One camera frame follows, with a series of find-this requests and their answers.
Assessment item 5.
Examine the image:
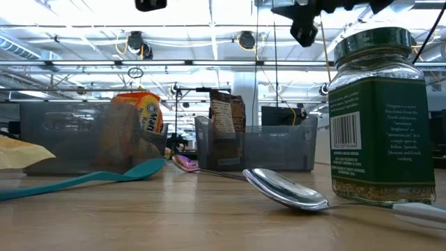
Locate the black background frame stand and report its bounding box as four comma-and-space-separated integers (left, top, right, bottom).
174, 86, 233, 151

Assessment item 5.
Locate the iridescent rainbow metal spoon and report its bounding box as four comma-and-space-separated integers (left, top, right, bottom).
171, 154, 249, 182

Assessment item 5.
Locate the thin black hanging cable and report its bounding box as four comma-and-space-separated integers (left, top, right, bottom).
272, 20, 279, 107
251, 0, 261, 133

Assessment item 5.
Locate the white square pillar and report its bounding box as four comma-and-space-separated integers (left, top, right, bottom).
231, 71, 259, 128

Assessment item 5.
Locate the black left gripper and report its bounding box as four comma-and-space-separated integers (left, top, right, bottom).
134, 0, 167, 13

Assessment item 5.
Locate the silver spoon white handle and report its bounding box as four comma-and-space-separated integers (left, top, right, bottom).
242, 168, 446, 231

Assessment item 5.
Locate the brown pouch white label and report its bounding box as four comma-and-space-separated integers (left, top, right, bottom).
208, 89, 247, 168

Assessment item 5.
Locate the green label oregano jar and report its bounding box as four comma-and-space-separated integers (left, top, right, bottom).
328, 26, 436, 206

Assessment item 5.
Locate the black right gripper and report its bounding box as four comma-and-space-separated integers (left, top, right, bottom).
271, 0, 325, 48

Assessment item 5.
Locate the yellow coiled reel cable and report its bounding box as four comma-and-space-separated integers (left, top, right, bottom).
236, 33, 298, 127

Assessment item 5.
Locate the teal plastic spoon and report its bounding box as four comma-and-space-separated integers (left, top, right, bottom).
0, 158, 167, 202

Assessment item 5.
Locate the yellow Maruchan ramen packet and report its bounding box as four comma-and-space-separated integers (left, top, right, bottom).
0, 135, 56, 171

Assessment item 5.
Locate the black ceiling cable reel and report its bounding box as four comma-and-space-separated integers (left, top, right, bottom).
127, 31, 154, 60
238, 31, 256, 50

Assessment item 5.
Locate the grey translucent plastic bin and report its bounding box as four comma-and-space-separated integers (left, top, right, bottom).
194, 115, 318, 172
19, 101, 169, 176

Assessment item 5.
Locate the grey ceiling air duct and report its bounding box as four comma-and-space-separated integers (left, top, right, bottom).
0, 34, 63, 73

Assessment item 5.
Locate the orange Maruchan ramen packet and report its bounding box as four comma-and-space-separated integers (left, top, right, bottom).
100, 91, 164, 168

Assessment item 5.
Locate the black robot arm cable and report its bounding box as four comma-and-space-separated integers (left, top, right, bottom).
413, 3, 446, 64

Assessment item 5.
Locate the black background monitor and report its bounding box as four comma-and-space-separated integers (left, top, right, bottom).
261, 106, 303, 128

